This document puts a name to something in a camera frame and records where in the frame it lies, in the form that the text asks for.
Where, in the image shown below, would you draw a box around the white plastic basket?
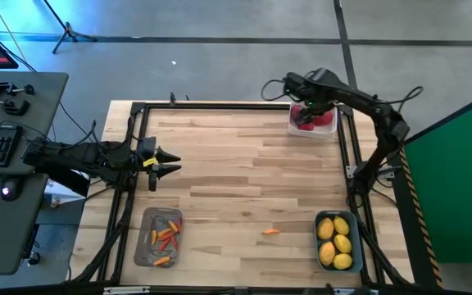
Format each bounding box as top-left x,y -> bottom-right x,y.
287,101 -> 339,140

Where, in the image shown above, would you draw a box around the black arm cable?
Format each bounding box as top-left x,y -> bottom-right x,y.
80,119 -> 98,145
373,84 -> 424,111

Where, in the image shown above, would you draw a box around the black left wrist camera cable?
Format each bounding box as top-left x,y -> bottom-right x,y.
127,114 -> 143,144

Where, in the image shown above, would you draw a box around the yellow cable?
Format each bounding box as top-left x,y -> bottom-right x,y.
0,0 -> 30,62

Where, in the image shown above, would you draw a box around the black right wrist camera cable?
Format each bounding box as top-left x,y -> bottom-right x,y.
260,79 -> 288,102

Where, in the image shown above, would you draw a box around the white paper sheet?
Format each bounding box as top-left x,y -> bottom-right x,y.
43,178 -> 86,206

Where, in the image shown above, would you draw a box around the yellow plastic lemon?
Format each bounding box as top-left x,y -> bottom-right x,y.
332,252 -> 354,271
333,216 -> 351,236
333,234 -> 353,255

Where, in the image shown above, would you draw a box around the black tripod stand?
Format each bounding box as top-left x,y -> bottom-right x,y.
41,0 -> 98,55

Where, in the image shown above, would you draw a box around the dark desk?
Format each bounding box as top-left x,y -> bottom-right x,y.
0,71 -> 70,276

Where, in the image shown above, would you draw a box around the silver metal plate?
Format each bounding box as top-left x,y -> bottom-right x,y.
102,285 -> 152,295
333,288 -> 380,295

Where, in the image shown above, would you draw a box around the black computer mouse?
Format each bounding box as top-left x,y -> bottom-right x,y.
0,177 -> 24,202

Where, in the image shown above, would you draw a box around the blue plastic basket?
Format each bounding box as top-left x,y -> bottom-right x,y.
313,209 -> 365,275

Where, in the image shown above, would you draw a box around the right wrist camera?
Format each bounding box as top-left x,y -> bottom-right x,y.
283,71 -> 305,99

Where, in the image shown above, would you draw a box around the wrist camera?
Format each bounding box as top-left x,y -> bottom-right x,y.
138,136 -> 158,155
283,71 -> 305,99

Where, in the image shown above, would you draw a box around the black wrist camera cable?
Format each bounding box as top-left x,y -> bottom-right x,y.
260,79 -> 288,102
127,114 -> 143,144

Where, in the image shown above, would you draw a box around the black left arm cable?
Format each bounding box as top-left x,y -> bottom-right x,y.
80,119 -> 98,145

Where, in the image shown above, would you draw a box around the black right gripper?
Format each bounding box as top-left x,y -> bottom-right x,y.
291,67 -> 338,126

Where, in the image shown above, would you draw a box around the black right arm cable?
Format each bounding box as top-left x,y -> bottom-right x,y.
373,84 -> 424,111

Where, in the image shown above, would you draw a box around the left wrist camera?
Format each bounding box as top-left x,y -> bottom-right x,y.
138,136 -> 158,155

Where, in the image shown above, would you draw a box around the black desk cable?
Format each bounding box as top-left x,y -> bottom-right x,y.
57,100 -> 92,138

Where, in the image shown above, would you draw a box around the green panel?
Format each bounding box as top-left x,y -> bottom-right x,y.
402,86 -> 472,264

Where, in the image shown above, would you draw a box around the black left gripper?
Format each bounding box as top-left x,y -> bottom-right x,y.
128,147 -> 183,193

